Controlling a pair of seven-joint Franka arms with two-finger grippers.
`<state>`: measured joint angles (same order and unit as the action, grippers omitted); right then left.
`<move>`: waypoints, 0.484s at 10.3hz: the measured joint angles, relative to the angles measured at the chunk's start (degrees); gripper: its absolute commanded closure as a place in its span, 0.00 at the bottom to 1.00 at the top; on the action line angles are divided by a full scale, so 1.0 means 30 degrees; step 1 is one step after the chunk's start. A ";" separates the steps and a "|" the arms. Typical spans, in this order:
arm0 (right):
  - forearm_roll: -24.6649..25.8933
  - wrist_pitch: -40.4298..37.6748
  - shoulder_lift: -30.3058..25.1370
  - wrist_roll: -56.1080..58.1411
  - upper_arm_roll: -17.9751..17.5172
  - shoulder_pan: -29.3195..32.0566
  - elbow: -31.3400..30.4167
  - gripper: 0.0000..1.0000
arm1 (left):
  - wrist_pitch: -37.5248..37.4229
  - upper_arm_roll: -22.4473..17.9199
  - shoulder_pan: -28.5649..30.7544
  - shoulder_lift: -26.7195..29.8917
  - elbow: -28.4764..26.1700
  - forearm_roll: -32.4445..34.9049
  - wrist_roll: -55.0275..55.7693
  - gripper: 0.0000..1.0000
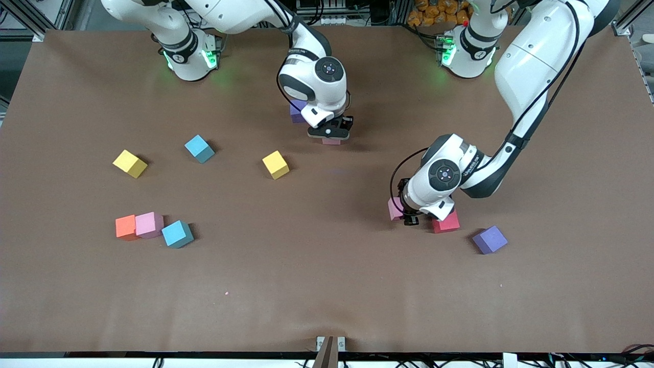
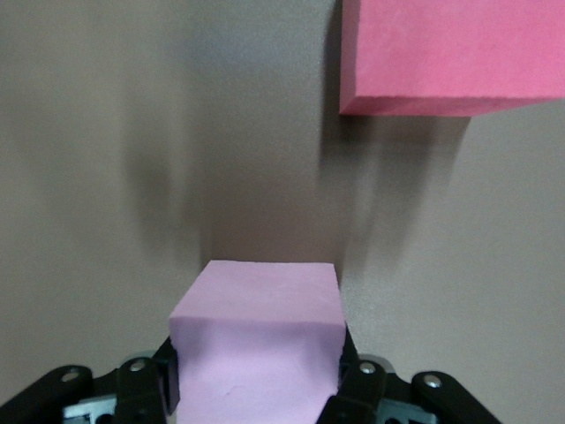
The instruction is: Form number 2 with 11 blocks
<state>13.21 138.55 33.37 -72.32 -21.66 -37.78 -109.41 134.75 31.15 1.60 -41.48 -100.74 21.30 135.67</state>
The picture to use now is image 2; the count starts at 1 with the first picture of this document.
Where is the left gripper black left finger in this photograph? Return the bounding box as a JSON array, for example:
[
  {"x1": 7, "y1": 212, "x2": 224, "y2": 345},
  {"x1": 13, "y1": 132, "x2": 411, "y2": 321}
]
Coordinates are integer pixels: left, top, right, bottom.
[{"x1": 0, "y1": 337, "x2": 181, "y2": 424}]

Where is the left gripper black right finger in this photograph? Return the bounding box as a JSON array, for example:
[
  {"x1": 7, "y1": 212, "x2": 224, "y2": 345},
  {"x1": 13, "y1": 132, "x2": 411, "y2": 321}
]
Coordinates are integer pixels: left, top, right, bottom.
[{"x1": 315, "y1": 330, "x2": 504, "y2": 424}]

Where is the pink foam block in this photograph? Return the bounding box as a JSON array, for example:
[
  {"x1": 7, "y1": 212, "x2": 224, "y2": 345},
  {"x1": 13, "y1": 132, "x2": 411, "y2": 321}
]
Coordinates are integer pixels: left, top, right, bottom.
[{"x1": 169, "y1": 259, "x2": 346, "y2": 424}]

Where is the red foam block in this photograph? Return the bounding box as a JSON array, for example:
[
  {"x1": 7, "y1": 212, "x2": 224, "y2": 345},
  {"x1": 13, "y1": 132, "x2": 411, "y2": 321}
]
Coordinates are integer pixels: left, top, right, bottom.
[{"x1": 338, "y1": 0, "x2": 565, "y2": 117}]

